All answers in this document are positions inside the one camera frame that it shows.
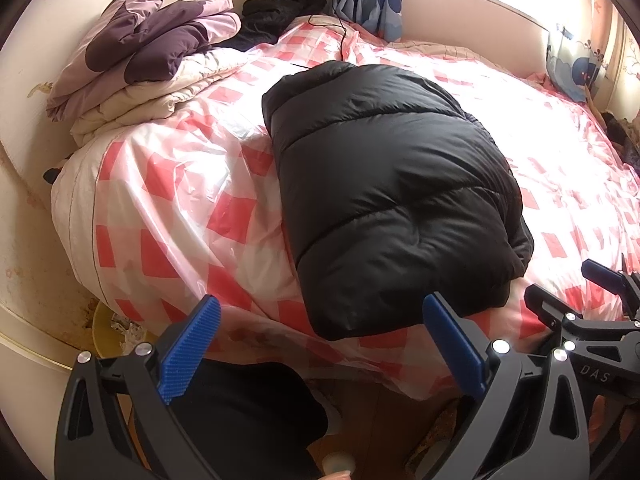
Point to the white wardrobe with tree decal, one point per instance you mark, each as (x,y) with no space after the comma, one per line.
(630,60)

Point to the dark clothes heap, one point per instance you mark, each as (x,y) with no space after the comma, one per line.
(630,145)

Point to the floral patterned cloth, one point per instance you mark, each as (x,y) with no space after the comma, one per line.
(440,435)

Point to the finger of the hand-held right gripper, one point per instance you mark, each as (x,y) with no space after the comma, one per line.
(550,310)
(602,275)

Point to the black puffer jacket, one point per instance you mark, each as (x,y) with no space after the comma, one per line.
(390,185)

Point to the yellow basin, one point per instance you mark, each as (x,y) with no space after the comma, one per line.
(107,330)

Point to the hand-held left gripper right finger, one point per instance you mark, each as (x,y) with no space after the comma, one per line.
(452,345)

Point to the pink checkered plastic bed cover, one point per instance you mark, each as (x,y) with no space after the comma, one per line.
(175,200)

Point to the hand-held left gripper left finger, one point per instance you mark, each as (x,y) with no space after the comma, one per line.
(192,350)

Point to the person's black pants leg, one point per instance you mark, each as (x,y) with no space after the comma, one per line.
(250,420)

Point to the black clothes pile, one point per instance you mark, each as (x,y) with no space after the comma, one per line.
(280,10)

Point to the pale slipper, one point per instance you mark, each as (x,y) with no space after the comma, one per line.
(339,465)

